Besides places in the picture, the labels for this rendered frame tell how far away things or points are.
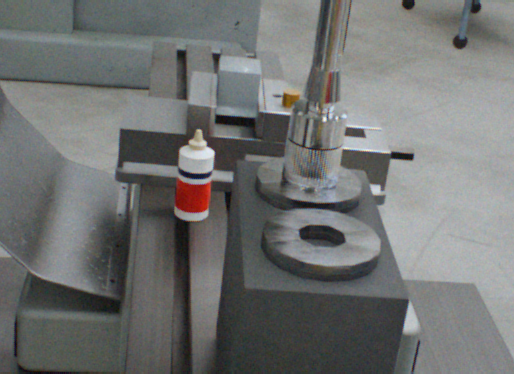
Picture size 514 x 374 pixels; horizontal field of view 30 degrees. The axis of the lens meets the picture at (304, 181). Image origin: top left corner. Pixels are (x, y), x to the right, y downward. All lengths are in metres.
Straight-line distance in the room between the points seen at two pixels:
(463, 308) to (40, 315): 0.63
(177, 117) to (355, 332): 0.62
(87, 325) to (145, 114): 0.28
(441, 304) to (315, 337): 0.78
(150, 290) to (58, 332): 0.21
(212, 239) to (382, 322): 0.45
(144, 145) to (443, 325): 0.51
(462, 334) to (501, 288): 1.65
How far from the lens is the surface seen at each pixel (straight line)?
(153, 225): 1.13
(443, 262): 3.11
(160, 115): 1.27
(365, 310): 0.69
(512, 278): 3.12
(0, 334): 1.30
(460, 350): 1.37
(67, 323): 1.18
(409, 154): 1.30
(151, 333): 0.95
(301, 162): 0.78
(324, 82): 0.77
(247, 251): 0.72
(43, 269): 1.14
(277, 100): 1.24
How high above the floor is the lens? 1.45
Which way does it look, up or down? 25 degrees down
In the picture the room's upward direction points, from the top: 8 degrees clockwise
